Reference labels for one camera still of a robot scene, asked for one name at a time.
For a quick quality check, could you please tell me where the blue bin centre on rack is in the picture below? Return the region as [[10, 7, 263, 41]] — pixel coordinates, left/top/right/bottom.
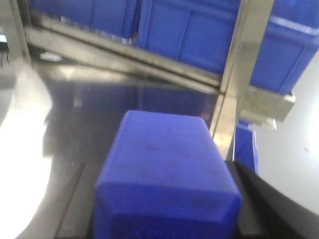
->
[[138, 0, 241, 74]]

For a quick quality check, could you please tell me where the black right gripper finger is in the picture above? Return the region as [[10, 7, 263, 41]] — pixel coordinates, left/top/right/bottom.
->
[[226, 161, 319, 239]]

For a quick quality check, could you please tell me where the blue bin on rack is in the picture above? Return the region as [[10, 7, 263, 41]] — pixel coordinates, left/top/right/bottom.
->
[[27, 0, 142, 39], [138, 0, 241, 74], [250, 0, 319, 95]]

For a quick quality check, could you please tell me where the blue bottle-shaped part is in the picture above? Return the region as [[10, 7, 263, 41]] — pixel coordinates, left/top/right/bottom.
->
[[94, 110, 243, 239]]

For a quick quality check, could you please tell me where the blue bin left on rack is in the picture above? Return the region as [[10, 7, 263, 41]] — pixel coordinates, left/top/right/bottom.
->
[[27, 0, 142, 39]]

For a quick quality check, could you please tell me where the stainless steel shelf rack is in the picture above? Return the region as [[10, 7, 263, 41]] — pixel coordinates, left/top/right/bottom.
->
[[0, 0, 297, 165]]

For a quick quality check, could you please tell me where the blue bin right on rack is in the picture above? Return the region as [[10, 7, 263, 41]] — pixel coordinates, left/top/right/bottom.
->
[[250, 0, 319, 95]]

